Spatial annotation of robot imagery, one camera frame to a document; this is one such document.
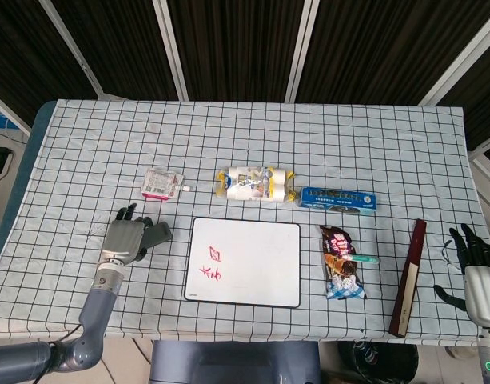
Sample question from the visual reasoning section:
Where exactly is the white pink spouted pouch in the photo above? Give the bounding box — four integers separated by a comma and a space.
141, 166, 189, 200

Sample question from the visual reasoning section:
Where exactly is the blue-grey robot torso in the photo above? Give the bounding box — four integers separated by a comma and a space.
148, 339, 321, 384

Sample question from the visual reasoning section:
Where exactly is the black printed bag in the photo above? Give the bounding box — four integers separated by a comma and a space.
338, 339, 420, 384

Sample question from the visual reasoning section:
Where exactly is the clear pack of white rolls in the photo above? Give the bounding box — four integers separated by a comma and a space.
215, 166, 297, 203

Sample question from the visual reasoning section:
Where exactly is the blue cookie box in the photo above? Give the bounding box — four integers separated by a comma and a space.
298, 186, 377, 217

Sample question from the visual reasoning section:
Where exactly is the long dark red box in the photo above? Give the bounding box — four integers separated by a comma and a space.
388, 218, 428, 336

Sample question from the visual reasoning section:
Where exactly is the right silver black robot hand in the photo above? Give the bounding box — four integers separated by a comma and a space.
433, 222, 490, 327

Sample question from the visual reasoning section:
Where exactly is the white partition frame post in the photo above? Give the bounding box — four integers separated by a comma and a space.
418, 15, 490, 107
38, 0, 106, 99
284, 0, 321, 103
151, 0, 189, 101
0, 90, 32, 137

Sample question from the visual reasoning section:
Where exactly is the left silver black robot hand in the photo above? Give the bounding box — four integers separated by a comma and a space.
99, 202, 153, 266

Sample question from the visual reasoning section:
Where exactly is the dark grey board eraser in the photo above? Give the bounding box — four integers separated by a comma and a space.
142, 222, 173, 249

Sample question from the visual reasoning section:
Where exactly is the white teal toothbrush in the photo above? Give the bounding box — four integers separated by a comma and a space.
345, 252, 381, 266

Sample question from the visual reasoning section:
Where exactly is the white dry-erase board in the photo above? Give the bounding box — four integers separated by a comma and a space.
183, 216, 301, 308

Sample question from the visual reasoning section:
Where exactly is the brown chocolate snack bag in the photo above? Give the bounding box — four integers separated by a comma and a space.
319, 224, 368, 300

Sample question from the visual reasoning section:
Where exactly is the checkered light blue tablecloth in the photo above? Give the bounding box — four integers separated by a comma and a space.
0, 98, 484, 343

